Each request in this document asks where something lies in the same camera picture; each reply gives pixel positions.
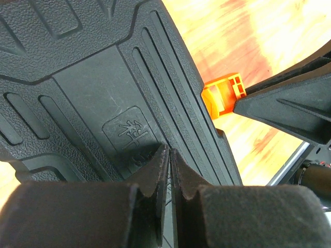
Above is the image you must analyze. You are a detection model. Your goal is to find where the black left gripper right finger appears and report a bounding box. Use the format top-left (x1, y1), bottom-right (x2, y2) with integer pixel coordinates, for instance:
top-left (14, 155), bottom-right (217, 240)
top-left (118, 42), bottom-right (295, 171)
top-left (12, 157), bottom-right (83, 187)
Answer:
top-left (170, 150), bottom-right (330, 247)

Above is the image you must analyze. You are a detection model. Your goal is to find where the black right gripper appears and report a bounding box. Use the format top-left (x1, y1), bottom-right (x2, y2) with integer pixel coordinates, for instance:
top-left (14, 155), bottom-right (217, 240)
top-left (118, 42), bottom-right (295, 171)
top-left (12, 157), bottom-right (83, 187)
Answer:
top-left (233, 42), bottom-right (330, 209)

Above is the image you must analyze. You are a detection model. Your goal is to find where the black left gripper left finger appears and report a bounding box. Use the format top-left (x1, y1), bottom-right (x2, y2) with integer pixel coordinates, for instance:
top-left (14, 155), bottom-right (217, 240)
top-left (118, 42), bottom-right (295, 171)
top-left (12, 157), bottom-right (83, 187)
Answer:
top-left (1, 145), bottom-right (170, 247)

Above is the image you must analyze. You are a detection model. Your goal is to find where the black plastic tool case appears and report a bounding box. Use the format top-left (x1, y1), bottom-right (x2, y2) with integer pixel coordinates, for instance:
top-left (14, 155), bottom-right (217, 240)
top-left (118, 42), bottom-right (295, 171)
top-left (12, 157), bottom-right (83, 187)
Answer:
top-left (1, 1), bottom-right (242, 246)

